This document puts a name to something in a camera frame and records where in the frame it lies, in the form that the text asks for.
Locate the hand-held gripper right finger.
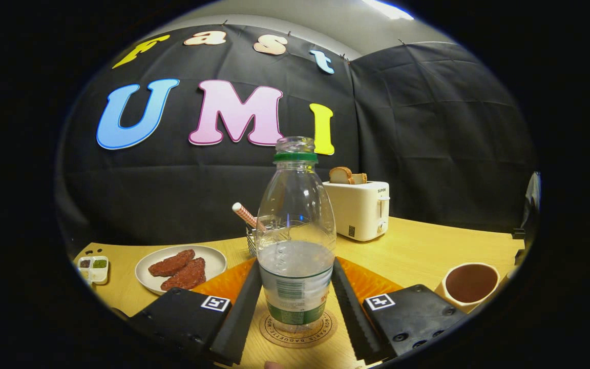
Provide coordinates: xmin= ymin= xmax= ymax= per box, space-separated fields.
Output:
xmin=332 ymin=257 xmax=467 ymax=362

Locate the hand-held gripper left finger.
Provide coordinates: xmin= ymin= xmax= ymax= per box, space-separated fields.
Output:
xmin=129 ymin=258 xmax=263 ymax=366

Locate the round cork coaster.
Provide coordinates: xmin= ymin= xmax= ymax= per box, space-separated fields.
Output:
xmin=259 ymin=310 xmax=338 ymax=349

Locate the clear plastic juice bottle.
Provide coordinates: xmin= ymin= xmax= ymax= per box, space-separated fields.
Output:
xmin=255 ymin=136 xmax=336 ymax=334

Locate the beige cup with wooden handle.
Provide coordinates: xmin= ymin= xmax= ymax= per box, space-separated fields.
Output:
xmin=434 ymin=262 xmax=516 ymax=313

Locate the white round plate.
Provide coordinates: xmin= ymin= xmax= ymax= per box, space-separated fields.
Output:
xmin=135 ymin=245 xmax=227 ymax=296

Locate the brown meat patty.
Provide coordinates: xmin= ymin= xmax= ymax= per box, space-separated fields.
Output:
xmin=160 ymin=257 xmax=206 ymax=291
xmin=148 ymin=250 xmax=196 ymax=277

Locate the wooden table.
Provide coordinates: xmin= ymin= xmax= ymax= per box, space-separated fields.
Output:
xmin=72 ymin=216 xmax=526 ymax=369

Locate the white toaster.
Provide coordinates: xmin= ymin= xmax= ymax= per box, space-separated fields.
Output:
xmin=323 ymin=180 xmax=391 ymax=242

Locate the small white condiment tray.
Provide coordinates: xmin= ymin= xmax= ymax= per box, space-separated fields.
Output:
xmin=77 ymin=256 xmax=109 ymax=285

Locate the black backdrop cloth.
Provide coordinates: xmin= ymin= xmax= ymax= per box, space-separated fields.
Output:
xmin=54 ymin=23 xmax=539 ymax=247

